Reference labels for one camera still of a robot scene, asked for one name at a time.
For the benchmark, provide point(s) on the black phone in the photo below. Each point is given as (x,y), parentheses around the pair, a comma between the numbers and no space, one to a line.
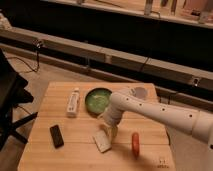
(56,136)

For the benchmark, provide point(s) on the white sponge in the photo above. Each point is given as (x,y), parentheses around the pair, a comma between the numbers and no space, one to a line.
(102,141)

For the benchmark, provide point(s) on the white plastic cup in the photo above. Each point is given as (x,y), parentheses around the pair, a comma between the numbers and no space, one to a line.
(140,92)

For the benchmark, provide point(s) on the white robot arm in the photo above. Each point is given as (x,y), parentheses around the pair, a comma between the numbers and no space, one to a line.
(198,124)

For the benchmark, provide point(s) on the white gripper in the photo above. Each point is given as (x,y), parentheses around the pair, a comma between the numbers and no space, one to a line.
(111,132)

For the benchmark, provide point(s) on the black office chair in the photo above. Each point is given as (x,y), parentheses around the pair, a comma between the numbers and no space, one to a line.
(12,93)

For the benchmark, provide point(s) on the green bowl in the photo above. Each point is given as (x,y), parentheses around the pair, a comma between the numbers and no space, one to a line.
(97,100)

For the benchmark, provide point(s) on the orange carrot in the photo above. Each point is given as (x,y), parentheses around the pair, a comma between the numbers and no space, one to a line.
(135,144)

